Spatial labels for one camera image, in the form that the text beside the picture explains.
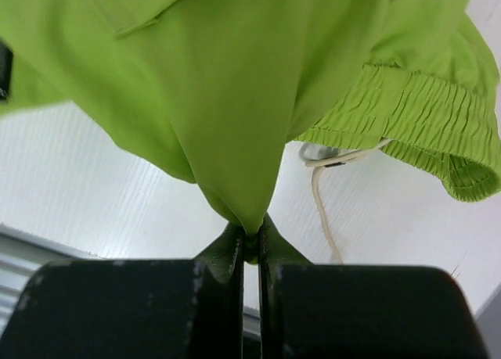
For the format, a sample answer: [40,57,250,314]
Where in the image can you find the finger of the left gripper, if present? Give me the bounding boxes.
[0,42,13,101]

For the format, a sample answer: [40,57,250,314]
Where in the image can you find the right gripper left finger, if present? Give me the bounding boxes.
[1,225,243,358]

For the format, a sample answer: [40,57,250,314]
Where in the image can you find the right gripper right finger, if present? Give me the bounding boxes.
[257,217,489,358]

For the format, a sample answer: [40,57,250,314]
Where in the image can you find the lime green shorts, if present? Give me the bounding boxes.
[1,0,500,234]

